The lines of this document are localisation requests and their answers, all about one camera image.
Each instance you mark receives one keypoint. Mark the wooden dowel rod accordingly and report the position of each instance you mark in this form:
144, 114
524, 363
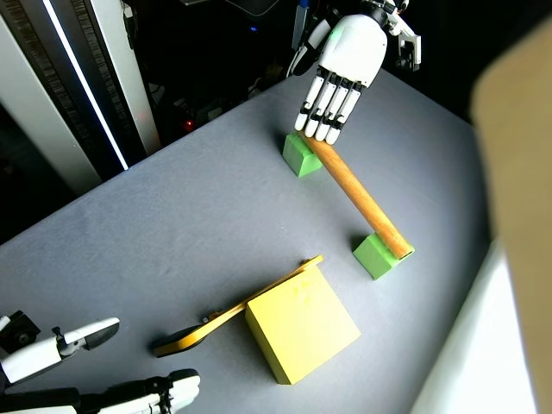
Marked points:
358, 194

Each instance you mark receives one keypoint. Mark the wide pale grey post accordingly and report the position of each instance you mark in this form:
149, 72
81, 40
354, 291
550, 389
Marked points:
30, 108

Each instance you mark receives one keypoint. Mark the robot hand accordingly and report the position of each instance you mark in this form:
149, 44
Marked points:
353, 47
30, 358

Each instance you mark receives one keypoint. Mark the grey table cloth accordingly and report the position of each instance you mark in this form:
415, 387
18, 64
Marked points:
172, 237

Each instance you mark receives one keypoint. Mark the grey plug with blue tip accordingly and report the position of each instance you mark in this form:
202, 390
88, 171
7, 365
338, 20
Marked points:
300, 26

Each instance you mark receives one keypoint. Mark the white backdrop board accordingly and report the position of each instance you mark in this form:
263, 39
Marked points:
474, 345

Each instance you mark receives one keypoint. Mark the tan blurred panel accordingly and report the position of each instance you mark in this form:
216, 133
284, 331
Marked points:
517, 172

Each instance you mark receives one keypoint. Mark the white LED light strip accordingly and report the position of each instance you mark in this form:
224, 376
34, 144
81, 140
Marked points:
72, 56

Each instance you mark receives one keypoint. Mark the narrow white metal post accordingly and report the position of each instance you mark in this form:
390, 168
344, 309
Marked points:
127, 64

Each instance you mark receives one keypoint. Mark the yellow wooden block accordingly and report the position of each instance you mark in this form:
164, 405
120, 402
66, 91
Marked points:
302, 328

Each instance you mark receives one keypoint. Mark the green support block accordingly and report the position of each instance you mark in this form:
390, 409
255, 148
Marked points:
373, 259
295, 153

